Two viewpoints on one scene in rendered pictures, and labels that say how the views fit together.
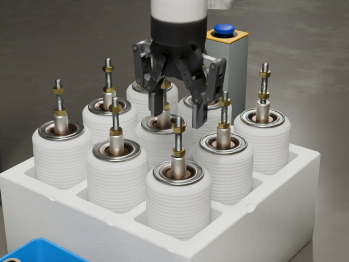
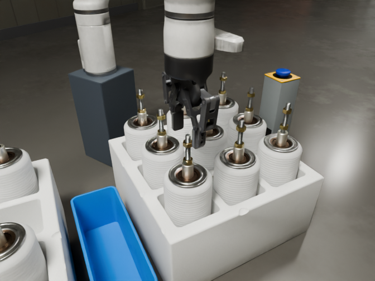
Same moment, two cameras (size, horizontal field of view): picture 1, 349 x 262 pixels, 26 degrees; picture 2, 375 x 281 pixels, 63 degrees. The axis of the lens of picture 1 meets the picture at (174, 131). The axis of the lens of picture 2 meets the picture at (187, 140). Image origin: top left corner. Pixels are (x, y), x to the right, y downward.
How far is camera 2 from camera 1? 60 cm
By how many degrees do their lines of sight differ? 23
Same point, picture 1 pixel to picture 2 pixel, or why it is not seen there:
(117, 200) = (154, 179)
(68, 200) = (129, 169)
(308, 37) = (366, 86)
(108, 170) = (148, 158)
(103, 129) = not seen: hidden behind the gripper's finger
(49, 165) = (129, 143)
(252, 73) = (320, 102)
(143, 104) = not seen: hidden behind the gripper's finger
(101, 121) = not seen: hidden behind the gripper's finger
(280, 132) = (288, 157)
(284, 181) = (282, 194)
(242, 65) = (291, 99)
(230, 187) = (234, 192)
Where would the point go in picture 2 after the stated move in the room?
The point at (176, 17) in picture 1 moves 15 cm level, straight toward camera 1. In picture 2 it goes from (175, 52) to (109, 91)
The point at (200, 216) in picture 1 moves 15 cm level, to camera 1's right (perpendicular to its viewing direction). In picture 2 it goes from (195, 211) to (275, 238)
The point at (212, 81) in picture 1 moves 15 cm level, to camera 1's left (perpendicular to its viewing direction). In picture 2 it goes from (203, 115) to (119, 97)
